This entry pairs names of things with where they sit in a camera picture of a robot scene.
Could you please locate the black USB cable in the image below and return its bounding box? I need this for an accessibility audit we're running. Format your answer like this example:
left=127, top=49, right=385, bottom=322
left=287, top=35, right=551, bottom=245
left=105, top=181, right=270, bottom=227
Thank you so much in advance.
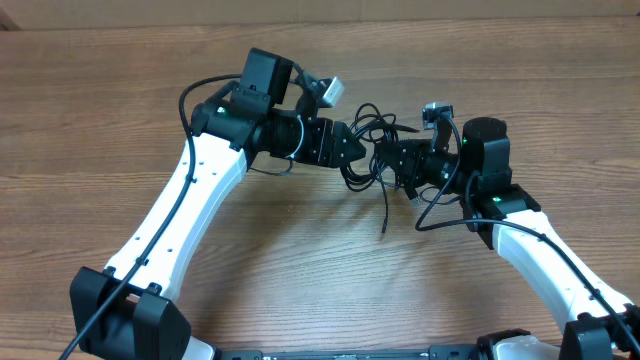
left=369, top=149, right=424, bottom=234
left=339, top=102, right=421, bottom=194

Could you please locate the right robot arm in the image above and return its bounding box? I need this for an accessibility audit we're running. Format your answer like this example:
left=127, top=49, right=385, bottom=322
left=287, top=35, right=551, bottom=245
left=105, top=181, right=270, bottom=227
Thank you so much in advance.
left=375, top=117, right=639, bottom=359

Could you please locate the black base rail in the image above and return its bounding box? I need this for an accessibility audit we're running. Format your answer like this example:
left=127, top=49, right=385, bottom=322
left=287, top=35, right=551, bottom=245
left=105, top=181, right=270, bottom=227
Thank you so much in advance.
left=219, top=343, right=566, bottom=360

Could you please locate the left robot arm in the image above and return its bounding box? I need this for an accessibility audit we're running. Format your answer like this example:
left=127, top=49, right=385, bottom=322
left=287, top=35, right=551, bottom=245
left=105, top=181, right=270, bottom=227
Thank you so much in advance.
left=70, top=48, right=365, bottom=359

